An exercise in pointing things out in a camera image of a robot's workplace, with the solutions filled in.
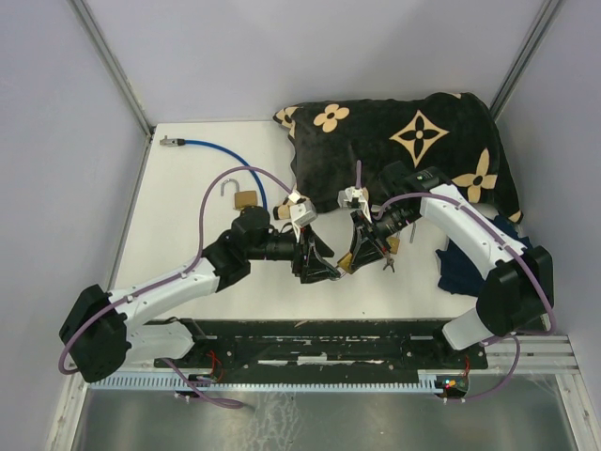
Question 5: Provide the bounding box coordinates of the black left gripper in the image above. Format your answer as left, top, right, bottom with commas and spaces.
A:
247, 223, 340, 284

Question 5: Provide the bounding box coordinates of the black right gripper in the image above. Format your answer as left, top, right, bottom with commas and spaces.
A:
346, 202, 418, 271

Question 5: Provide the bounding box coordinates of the small brass padlock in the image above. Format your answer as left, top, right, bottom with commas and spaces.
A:
337, 252, 356, 274

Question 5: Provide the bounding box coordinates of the brass padlock with key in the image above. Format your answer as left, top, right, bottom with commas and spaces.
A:
220, 179, 258, 211

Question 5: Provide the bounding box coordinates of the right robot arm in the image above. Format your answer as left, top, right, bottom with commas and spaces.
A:
338, 162, 556, 367

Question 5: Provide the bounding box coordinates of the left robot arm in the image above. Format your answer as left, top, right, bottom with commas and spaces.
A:
59, 206, 341, 382

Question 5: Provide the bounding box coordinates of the large brass padlock with keys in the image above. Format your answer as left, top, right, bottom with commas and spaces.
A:
383, 223, 417, 272

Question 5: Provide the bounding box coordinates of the dark blue cloth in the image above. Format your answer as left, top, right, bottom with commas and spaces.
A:
436, 215, 532, 297

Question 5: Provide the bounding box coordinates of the black floral patterned blanket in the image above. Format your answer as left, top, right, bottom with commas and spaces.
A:
273, 92, 523, 224

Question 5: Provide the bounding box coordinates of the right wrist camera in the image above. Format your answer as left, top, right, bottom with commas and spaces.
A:
337, 186, 369, 215

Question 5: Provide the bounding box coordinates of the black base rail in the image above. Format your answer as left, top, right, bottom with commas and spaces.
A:
174, 319, 488, 380

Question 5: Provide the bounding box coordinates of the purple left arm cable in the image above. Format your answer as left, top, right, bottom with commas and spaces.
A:
56, 166, 300, 376

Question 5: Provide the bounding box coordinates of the blue cable with plug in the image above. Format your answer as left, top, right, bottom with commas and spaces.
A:
160, 134, 271, 210

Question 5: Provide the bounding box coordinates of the white slotted cable duct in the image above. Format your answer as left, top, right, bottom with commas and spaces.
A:
91, 365, 439, 393

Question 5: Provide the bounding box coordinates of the right aluminium frame post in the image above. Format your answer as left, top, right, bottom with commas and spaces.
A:
489, 0, 565, 121

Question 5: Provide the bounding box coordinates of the aluminium frame post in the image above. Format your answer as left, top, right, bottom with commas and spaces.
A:
67, 0, 154, 136
489, 0, 565, 121

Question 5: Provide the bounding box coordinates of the left aluminium frame post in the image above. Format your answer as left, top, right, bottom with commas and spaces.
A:
67, 0, 154, 136

